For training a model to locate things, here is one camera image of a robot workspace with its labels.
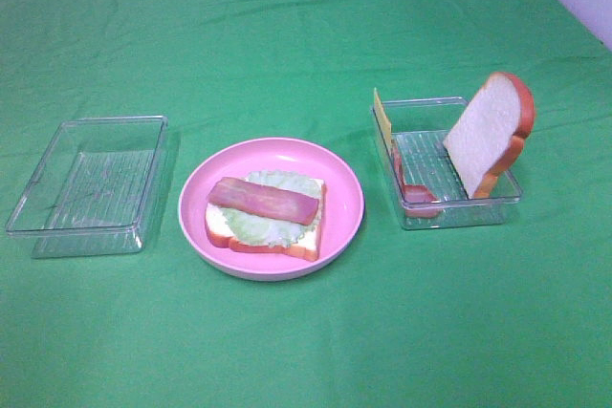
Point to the bacon strip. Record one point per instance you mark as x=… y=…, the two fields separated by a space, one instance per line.
x=264 y=200
x=412 y=193

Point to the green lettuce leaf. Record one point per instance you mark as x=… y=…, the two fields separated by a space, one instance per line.
x=260 y=231

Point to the yellow cheese slice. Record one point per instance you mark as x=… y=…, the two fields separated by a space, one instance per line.
x=383 y=120

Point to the toast bread slice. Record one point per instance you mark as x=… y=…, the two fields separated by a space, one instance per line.
x=491 y=133
x=217 y=240

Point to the pink round plate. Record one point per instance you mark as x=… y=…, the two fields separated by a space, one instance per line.
x=342 y=213

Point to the right clear plastic tray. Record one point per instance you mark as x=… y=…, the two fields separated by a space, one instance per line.
x=419 y=127

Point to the clear plastic tray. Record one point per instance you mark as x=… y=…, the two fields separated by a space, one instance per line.
x=95 y=189
x=419 y=127

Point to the green tablecloth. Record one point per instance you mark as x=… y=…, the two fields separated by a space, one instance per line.
x=513 y=315

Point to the left clear plastic tray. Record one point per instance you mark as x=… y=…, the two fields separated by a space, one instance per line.
x=95 y=189

